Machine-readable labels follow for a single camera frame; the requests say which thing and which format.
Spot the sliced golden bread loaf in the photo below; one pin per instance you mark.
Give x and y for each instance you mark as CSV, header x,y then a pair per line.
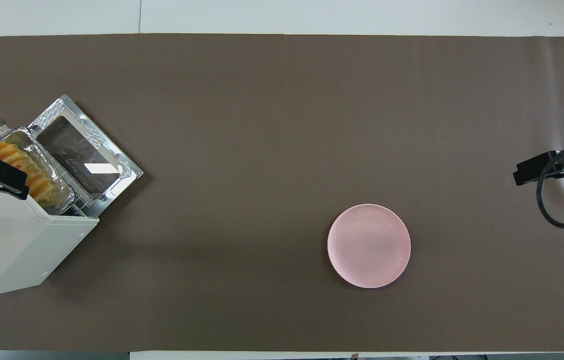
x,y
34,177

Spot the aluminium foil tray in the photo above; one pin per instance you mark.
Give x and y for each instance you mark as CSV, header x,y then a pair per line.
x,y
59,187

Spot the cream toaster oven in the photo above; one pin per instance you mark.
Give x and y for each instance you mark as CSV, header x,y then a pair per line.
x,y
7,240

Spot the glass oven door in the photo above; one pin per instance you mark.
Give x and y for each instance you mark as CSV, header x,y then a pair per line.
x,y
107,150

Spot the pink round plate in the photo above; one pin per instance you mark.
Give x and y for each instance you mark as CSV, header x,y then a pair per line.
x,y
369,245

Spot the brown table mat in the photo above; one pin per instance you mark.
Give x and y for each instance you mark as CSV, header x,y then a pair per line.
x,y
262,125

